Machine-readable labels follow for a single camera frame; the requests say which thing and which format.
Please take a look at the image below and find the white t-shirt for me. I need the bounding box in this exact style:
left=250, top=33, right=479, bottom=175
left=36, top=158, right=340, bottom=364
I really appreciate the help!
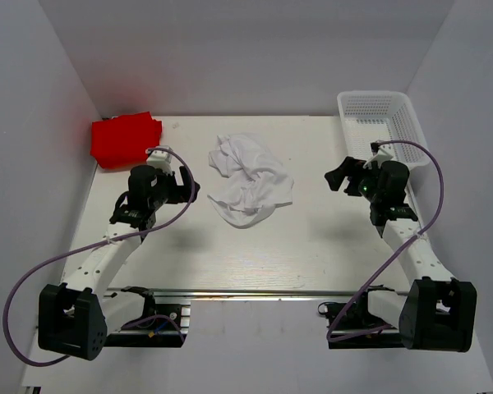
left=208, top=133, right=294, bottom=229

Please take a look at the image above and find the folded red t-shirt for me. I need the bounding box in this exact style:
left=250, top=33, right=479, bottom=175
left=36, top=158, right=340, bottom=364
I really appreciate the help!
left=90, top=112, right=163, bottom=170

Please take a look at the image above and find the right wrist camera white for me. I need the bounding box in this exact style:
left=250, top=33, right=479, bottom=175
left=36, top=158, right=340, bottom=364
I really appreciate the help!
left=363, top=140, right=395, bottom=169

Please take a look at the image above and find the aluminium table rail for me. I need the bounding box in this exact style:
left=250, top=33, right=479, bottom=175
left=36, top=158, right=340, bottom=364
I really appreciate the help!
left=106, top=289, right=412, bottom=300

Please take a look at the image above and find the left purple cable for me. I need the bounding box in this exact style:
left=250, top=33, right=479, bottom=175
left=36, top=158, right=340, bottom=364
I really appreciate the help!
left=2, top=148, right=198, bottom=367

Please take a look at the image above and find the purple cable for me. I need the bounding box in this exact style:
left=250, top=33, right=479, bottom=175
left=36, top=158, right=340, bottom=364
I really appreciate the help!
left=326, top=140, right=446, bottom=344
left=2, top=148, right=198, bottom=367

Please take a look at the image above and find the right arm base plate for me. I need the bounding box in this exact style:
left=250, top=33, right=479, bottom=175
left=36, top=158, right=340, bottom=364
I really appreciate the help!
left=328, top=285, right=407, bottom=350

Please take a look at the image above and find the white plastic basket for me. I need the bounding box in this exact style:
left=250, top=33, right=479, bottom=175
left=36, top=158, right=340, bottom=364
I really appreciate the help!
left=337, top=90, right=426, bottom=159

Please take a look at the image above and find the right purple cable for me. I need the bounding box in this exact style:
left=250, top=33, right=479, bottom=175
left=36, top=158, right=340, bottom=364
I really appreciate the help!
left=326, top=140, right=446, bottom=344

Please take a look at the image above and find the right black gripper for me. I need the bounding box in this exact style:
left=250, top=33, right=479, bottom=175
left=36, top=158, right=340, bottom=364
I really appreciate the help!
left=325, top=156, right=384, bottom=204

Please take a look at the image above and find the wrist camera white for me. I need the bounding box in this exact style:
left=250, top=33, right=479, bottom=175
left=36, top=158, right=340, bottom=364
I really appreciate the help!
left=146, top=147, right=172, bottom=172
left=363, top=140, right=395, bottom=169

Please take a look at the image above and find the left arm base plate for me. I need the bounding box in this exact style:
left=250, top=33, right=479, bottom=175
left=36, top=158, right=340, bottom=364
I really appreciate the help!
left=101, top=286, right=190, bottom=349

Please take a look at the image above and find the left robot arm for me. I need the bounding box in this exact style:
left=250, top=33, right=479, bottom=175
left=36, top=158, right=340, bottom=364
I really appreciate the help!
left=38, top=165, right=200, bottom=360

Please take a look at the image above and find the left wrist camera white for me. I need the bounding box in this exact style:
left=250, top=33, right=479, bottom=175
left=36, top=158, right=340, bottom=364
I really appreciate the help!
left=146, top=147, right=172, bottom=172

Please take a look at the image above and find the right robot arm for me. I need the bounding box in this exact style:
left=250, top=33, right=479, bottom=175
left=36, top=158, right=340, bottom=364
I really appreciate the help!
left=325, top=156, right=477, bottom=352

